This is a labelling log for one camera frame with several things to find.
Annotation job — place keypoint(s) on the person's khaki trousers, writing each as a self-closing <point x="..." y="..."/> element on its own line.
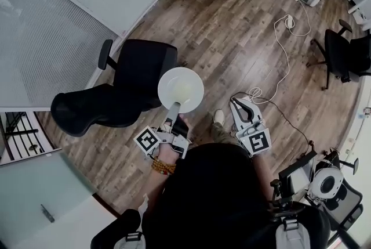
<point x="221" y="133"/>

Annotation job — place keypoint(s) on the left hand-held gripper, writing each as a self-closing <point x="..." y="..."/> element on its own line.
<point x="176" y="142"/>

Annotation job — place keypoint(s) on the black chest monitor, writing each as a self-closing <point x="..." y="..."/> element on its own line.
<point x="295" y="175"/>

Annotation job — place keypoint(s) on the white round headset device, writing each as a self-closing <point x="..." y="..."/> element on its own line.
<point x="327" y="184"/>

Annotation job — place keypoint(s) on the white power strip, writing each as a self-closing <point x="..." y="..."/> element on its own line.
<point x="289" y="21"/>

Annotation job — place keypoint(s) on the person's left forearm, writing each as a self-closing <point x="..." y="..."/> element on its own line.
<point x="158" y="184"/>

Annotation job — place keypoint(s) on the black mesh office chair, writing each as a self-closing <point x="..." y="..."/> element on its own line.
<point x="350" y="207"/>

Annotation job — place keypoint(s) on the person's right forearm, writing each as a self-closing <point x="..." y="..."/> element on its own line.
<point x="262" y="168"/>

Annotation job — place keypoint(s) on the person's black shirt torso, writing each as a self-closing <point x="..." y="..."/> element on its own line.
<point x="217" y="198"/>

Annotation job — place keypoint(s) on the white round plate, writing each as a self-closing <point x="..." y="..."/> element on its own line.
<point x="171" y="79"/>

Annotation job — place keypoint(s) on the black padded office chair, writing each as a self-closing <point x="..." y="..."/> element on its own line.
<point x="130" y="73"/>

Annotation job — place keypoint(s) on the black office chair with headrest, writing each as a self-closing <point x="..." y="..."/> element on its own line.
<point x="337" y="56"/>

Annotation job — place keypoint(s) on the person's white shoe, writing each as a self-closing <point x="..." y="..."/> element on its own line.
<point x="218" y="115"/>

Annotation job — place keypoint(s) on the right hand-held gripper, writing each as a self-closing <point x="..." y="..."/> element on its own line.
<point x="258" y="140"/>

